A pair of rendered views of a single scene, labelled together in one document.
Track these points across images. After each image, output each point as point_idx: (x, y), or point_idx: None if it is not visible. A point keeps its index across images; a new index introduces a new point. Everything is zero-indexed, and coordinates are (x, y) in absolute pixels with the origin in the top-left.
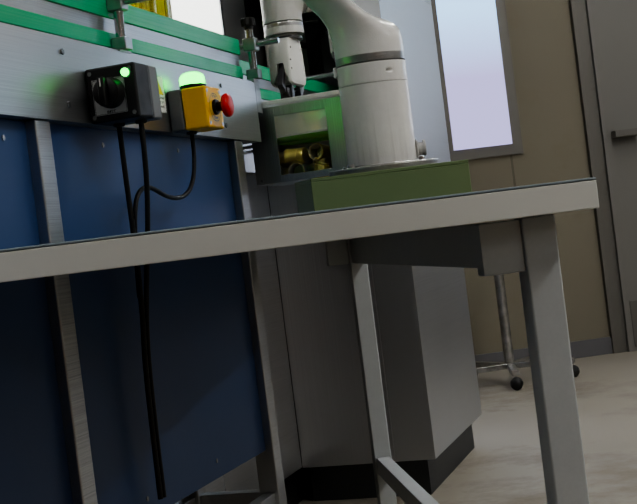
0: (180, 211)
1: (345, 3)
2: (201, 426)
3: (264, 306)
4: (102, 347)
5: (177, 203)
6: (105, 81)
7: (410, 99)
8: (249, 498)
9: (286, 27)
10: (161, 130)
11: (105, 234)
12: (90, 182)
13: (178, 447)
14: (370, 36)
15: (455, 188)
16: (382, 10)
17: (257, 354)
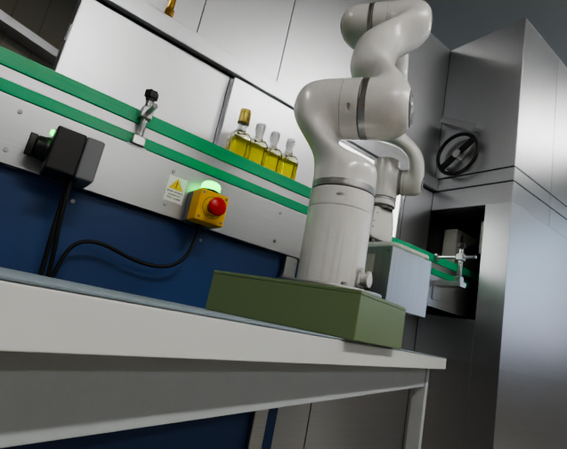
0: (181, 282)
1: (316, 132)
2: None
3: (387, 394)
4: None
5: (179, 275)
6: (35, 136)
7: (532, 294)
8: None
9: (377, 199)
10: (165, 215)
11: (34, 265)
12: (32, 220)
13: None
14: (331, 162)
15: (337, 319)
16: (513, 229)
17: (251, 420)
